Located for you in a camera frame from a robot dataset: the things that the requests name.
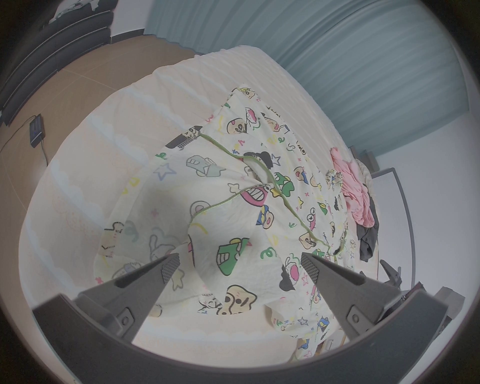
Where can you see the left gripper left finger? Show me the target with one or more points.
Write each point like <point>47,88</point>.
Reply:
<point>131,296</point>

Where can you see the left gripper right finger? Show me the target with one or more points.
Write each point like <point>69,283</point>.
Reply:
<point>348,296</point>

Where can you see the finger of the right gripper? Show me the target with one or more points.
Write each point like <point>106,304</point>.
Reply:
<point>392,275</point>

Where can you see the white printed pyjama garment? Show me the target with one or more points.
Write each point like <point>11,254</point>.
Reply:
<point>225,225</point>

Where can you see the black garment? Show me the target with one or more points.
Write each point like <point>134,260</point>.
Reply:
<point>369,240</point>

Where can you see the pink garment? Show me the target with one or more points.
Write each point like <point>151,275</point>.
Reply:
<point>356,191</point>

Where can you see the cream pillow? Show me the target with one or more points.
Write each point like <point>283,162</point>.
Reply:
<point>362,168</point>

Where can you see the grey bedside table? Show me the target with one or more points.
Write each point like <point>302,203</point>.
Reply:
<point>369,159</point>

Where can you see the bed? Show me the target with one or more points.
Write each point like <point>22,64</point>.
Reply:
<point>93,180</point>

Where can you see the blue-green curtain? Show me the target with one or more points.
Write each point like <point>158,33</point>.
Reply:
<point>356,63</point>

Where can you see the black chest of drawers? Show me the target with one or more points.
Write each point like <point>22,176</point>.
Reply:
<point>45,48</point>

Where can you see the grey and white cloth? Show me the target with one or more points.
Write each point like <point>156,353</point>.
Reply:
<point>75,9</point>

